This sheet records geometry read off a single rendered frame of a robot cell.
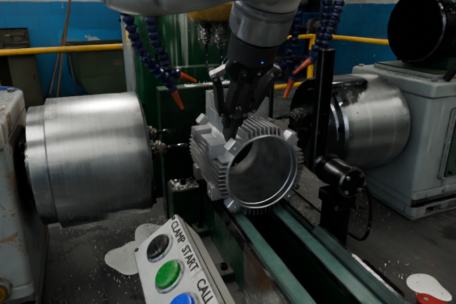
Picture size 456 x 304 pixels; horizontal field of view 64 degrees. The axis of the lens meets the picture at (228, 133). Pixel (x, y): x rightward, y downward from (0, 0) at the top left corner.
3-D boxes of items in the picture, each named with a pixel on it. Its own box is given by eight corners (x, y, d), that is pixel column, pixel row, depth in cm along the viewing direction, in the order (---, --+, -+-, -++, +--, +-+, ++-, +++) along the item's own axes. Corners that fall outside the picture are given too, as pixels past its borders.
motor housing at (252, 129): (189, 182, 89) (186, 106, 83) (259, 169, 96) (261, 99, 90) (218, 224, 72) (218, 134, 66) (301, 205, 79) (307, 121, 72)
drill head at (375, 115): (259, 159, 103) (262, 71, 95) (374, 141, 117) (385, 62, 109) (309, 201, 81) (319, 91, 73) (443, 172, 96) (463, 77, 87)
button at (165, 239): (153, 253, 44) (143, 245, 43) (172, 237, 44) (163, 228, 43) (157, 269, 41) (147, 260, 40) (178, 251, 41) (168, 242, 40)
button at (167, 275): (161, 281, 39) (150, 273, 38) (183, 262, 40) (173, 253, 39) (167, 301, 37) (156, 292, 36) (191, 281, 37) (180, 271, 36)
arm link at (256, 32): (225, -21, 51) (218, 17, 56) (248, 15, 46) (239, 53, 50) (282, -19, 54) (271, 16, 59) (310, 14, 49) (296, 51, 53)
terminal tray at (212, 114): (204, 120, 86) (203, 90, 83) (245, 115, 89) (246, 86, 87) (223, 136, 75) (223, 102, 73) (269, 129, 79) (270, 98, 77)
